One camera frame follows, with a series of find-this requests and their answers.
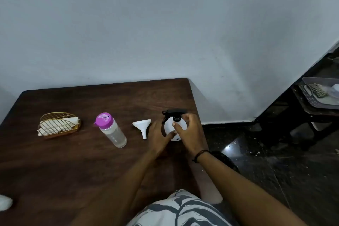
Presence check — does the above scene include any white plastic object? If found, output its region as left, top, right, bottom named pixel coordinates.
left=328, top=83, right=339, bottom=99

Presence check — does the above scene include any dark side table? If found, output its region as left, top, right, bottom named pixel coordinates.
left=264, top=83, right=339, bottom=139

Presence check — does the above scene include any gold wire napkin holder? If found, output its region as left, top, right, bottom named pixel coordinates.
left=37, top=112, right=81, bottom=139

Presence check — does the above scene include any clear bottle with purple lid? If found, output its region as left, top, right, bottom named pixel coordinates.
left=99, top=121, right=127, bottom=149

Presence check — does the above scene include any black wristband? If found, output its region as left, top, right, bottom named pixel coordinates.
left=192, top=149, right=211, bottom=163

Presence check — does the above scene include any black spray nozzle with tube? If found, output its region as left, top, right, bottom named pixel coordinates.
left=162, top=108, right=188, bottom=126

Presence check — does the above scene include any person's right forearm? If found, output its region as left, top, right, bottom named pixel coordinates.
left=195, top=151, right=308, bottom=226

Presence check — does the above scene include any dark wooden table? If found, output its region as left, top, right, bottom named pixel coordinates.
left=0, top=78, right=212, bottom=226

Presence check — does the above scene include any white grey patterned clothing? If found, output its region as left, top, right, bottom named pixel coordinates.
left=126, top=189, right=233, bottom=226

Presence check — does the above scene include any person's right hand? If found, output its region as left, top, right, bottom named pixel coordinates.
left=172, top=113, right=210, bottom=159

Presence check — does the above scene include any grey plastic tray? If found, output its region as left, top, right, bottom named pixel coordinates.
left=298, top=77, right=339, bottom=110

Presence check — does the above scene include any person's left hand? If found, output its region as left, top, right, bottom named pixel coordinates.
left=148, top=119, right=177, bottom=157

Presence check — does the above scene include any white spray bottle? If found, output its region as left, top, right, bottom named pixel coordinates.
left=163, top=119, right=188, bottom=142

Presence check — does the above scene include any white handheld controller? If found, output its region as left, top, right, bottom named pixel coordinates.
left=0, top=194, right=13, bottom=212

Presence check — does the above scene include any patterned cloth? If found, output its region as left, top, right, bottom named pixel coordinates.
left=308, top=83, right=329, bottom=99

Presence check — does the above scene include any person's left forearm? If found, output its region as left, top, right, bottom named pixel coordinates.
left=69, top=149, right=170, bottom=226

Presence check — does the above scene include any purple bottle cap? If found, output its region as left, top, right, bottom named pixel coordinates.
left=93, top=112, right=114, bottom=130

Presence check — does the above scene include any white plastic funnel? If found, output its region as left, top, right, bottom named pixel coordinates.
left=131, top=119, right=152, bottom=140

